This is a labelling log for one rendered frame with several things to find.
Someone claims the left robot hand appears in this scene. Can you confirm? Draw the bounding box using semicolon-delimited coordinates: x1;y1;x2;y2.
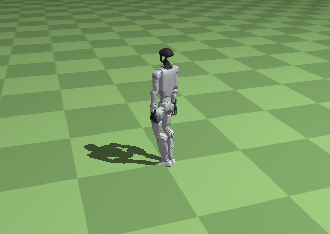
150;109;159;124

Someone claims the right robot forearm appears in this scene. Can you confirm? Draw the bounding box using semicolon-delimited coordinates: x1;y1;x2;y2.
171;87;178;103

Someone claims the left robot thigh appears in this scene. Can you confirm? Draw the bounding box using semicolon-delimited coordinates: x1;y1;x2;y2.
151;107;168;141

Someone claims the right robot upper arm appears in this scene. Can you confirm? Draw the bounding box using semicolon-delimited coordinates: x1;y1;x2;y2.
173;65;179;88

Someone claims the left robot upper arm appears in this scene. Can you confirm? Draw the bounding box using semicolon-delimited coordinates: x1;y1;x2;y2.
152;70;162;96

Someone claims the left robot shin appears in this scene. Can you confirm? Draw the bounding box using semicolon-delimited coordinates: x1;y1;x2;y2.
157;136;168;162

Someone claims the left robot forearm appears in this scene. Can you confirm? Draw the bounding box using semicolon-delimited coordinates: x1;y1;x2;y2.
150;90;158;113

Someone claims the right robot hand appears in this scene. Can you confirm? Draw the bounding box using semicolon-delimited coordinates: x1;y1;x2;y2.
171;100;177;116

